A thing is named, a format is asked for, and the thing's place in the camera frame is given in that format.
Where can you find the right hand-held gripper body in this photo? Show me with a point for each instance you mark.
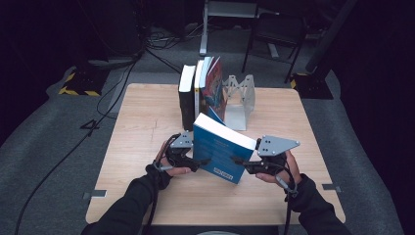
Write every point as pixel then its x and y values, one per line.
pixel 275 145

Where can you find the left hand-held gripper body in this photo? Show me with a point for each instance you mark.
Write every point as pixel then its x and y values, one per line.
pixel 181 153

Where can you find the plain blue book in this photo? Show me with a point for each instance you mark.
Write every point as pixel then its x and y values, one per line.
pixel 218 153

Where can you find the white expanding book rack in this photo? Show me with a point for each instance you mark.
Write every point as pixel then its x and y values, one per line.
pixel 241 111

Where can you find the black hardcover book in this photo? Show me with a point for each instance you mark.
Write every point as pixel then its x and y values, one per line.
pixel 187 104

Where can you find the red and blue illustrated book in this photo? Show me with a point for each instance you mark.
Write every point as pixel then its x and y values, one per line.
pixel 215 94

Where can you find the person's left hand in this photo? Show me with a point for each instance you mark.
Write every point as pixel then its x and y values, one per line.
pixel 173 171

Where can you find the person's right hand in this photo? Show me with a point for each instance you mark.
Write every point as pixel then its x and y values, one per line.
pixel 292 176

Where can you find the black yellow striped stand base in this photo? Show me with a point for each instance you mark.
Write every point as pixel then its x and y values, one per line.
pixel 83 83
pixel 313 86

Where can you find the black folding chair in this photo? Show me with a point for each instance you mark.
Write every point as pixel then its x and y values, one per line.
pixel 280 26

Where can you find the black equipment cabinet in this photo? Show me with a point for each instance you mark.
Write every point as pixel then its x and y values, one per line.
pixel 114 29

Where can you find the grey table bracket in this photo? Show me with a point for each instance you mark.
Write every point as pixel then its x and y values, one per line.
pixel 332 188
pixel 96 194

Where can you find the black triangular bracket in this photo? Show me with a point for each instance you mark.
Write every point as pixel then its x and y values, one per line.
pixel 90 126

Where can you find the grey desk frame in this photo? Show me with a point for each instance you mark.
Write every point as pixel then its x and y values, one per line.
pixel 204 36

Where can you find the dark slanted post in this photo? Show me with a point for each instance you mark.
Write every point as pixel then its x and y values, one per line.
pixel 329 36

